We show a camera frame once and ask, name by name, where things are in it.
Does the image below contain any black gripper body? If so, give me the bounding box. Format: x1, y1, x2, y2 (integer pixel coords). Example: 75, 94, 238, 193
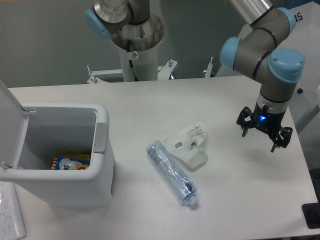
250, 103, 285, 134

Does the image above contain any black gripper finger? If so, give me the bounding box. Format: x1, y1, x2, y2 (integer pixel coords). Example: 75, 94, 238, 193
270, 127, 293, 153
236, 106, 253, 137

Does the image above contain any clear plastic wrapper bag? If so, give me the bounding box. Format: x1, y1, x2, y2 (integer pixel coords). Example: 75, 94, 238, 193
162, 121, 208, 172

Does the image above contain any clear crushed plastic bottle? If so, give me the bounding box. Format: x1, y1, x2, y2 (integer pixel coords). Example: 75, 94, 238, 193
146, 140, 199, 207

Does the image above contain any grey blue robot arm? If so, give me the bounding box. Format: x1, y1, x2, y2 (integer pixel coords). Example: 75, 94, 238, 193
85, 0, 305, 148

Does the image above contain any white open trash can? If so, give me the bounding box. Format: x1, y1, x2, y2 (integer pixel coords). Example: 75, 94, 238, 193
0, 84, 115, 207

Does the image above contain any white umbrella with lettering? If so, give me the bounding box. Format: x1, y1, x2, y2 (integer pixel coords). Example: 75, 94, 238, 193
215, 0, 320, 131

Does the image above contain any black device at edge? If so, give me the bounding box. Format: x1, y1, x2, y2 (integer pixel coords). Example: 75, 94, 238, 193
302, 202, 320, 229

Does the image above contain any colourful snack packet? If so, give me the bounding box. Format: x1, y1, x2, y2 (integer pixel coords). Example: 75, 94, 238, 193
51, 150, 91, 170

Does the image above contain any white metal mounting frame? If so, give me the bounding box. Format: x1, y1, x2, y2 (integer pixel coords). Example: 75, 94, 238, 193
86, 56, 217, 85

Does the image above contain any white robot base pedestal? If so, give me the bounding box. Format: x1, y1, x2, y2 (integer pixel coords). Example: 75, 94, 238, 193
111, 13, 165, 69

